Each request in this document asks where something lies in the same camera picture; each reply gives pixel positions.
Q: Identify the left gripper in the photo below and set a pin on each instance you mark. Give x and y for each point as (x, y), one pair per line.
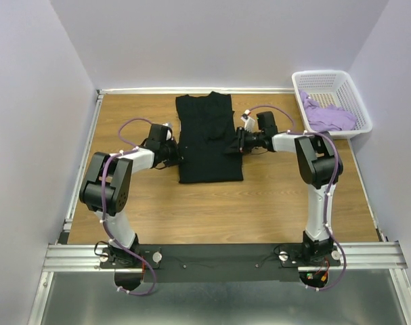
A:
(178, 157)

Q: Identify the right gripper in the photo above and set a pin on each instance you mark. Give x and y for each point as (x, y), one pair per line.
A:
(239, 143)

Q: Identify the black t shirt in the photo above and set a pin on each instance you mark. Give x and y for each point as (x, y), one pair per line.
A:
(206, 135)

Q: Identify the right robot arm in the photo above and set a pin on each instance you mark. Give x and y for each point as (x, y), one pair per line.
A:
(319, 166)

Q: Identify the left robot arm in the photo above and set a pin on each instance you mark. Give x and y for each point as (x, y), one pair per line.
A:
(106, 184)

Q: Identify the purple t shirt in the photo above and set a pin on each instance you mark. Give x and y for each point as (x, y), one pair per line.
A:
(331, 118)

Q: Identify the white plastic laundry basket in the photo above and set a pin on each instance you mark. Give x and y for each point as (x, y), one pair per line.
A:
(332, 87)

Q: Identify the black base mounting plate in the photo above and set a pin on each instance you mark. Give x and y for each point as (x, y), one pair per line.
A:
(154, 264)

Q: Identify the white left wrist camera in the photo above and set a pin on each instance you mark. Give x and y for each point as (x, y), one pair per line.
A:
(170, 135)

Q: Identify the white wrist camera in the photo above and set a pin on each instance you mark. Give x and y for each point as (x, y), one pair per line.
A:
(170, 135)
(249, 122)

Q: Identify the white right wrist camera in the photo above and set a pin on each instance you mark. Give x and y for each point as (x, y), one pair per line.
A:
(249, 122)

